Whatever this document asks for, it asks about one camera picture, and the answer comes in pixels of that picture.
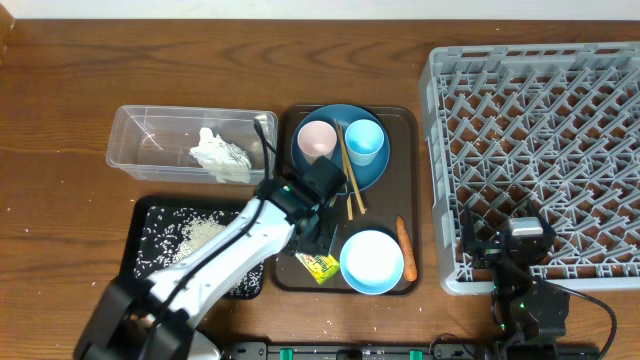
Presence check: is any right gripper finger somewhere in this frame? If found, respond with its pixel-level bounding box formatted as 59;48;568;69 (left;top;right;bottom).
526;200;554;233
461;205;477;245

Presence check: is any green snack wrapper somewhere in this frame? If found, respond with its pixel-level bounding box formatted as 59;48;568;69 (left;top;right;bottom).
295;253;340;285

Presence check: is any light blue bowl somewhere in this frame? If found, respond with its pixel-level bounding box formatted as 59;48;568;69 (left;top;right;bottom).
339;230;404;295

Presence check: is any white napkin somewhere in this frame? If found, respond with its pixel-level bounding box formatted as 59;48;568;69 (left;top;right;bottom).
189;127;252;184

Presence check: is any white rice pile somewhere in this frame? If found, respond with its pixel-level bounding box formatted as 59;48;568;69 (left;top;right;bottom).
133;206;238;279

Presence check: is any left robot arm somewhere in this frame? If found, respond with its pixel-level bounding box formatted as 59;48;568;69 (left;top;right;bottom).
73;158;346;359

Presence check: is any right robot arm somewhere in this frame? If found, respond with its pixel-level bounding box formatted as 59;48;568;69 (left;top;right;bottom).
461;202;569;359

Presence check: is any grey dishwasher rack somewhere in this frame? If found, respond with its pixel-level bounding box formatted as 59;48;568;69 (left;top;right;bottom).
419;42;639;295

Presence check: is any black waste tray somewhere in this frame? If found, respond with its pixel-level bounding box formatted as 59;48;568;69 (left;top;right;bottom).
120;195;245;277

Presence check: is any left wooden chopstick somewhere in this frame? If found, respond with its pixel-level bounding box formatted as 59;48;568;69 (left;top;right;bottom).
333;119;354;221

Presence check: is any wooden chopstick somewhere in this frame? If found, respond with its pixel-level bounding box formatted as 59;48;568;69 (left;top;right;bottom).
333;119;354;221
335;122;366;215

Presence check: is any right wooden chopstick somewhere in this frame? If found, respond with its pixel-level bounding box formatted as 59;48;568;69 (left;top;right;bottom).
335;122;366;215

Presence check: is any dark blue plate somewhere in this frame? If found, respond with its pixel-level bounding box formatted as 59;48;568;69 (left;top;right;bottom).
289;104;391;191

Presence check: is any brown serving tray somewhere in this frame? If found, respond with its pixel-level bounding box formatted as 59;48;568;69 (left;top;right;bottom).
270;104;421;296

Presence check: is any orange carrot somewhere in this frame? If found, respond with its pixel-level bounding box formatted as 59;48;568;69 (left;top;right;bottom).
396;215;418;282

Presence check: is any pink cup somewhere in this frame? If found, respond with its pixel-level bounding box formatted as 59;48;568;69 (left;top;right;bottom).
297;121;337;164

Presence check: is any light blue cup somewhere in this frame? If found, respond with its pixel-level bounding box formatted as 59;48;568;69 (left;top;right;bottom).
345;119;385;166

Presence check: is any clear plastic bin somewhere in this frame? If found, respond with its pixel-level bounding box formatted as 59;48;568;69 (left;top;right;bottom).
106;105;278;185

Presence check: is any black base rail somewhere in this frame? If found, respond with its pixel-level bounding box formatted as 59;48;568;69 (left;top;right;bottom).
220;342;600;360

